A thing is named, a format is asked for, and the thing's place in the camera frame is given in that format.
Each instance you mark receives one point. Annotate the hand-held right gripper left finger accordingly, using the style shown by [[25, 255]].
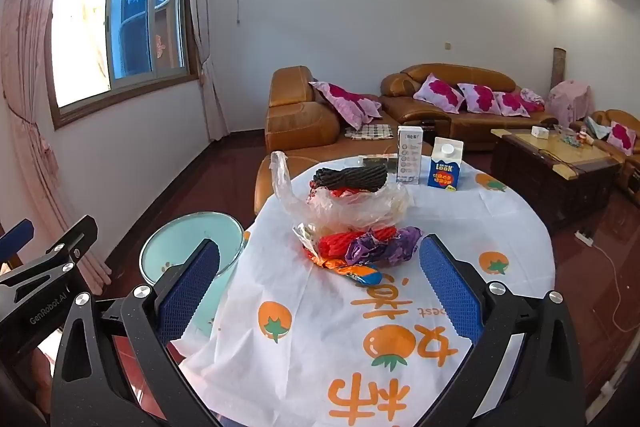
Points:
[[190, 292]]

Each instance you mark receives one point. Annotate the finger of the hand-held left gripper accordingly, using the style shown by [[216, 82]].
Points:
[[15, 239], [50, 264]]

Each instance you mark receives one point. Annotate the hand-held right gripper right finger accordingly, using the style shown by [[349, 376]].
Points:
[[450, 292]]

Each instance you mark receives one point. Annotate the light green enamel bowl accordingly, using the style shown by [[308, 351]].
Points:
[[170, 252]]

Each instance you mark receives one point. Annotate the purple wrapper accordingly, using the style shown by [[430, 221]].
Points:
[[385, 244]]

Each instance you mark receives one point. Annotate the orange blue snack wrapper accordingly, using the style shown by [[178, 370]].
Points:
[[350, 272]]

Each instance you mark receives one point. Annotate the red foam net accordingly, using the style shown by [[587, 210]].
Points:
[[340, 242]]

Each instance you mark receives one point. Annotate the clear plastic bag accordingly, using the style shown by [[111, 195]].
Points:
[[350, 209]]

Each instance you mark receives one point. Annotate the blue gable-top carton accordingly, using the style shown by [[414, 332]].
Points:
[[444, 169]]

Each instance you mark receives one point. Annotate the white orange-print tablecloth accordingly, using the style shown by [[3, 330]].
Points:
[[310, 332]]

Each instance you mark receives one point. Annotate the pink curtain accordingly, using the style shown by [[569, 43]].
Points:
[[30, 107], [207, 57]]

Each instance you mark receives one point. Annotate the white carton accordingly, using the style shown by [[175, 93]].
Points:
[[410, 157]]

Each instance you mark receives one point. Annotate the white power strip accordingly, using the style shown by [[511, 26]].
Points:
[[584, 237]]

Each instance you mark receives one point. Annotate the wooden coffee table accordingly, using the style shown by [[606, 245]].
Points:
[[545, 177]]

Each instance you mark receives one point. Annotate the dark green packet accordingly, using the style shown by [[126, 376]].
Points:
[[377, 161]]

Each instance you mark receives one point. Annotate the orange leather long sofa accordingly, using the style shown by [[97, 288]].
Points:
[[450, 127]]

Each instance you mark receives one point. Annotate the checkered cloth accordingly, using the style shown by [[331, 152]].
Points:
[[372, 132]]

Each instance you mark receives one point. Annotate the small white box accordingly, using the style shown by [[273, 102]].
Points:
[[540, 132]]

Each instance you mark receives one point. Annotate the pink floral pillow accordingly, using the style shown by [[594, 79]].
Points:
[[511, 104], [532, 96], [347, 104], [440, 93], [479, 99], [621, 138]]

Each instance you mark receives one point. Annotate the orange leather chaise sofa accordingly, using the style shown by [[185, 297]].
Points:
[[300, 127]]

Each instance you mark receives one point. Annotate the orange leather armchair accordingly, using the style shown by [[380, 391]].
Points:
[[627, 167]]

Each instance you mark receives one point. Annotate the teal cloth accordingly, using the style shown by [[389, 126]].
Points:
[[595, 127]]

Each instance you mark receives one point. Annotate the pink cloth cover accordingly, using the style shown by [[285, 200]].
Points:
[[570, 99]]

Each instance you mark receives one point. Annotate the window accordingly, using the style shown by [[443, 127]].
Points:
[[125, 22]]

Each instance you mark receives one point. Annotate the rolled brown mat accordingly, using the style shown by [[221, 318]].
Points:
[[558, 67]]

